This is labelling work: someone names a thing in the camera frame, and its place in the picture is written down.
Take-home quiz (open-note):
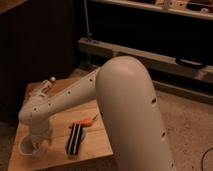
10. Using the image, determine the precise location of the clear plastic bottle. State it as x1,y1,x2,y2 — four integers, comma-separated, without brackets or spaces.
31,77,56,96

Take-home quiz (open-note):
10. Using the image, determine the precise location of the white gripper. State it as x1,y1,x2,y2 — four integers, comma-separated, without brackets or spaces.
24,124,53,150

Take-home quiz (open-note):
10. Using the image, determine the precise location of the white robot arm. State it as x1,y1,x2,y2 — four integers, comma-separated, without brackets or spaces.
18,56,177,171

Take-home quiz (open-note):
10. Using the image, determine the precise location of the vertical metal pole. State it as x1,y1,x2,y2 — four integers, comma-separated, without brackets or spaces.
83,0,92,41

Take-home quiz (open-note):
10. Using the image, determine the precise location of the black cable on floor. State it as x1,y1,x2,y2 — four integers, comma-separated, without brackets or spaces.
200,147,213,171

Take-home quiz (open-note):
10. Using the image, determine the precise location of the upper shelf with clutter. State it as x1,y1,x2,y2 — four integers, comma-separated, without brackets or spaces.
90,0,213,21

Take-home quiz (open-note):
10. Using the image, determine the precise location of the black white striped block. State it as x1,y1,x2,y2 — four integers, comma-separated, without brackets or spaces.
66,124,83,155

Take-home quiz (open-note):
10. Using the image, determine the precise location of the long wooden shelf beam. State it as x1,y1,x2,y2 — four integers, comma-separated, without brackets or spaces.
78,38,213,84

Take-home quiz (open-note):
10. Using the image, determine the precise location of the black handle on shelf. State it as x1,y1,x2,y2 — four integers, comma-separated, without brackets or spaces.
175,58,207,69

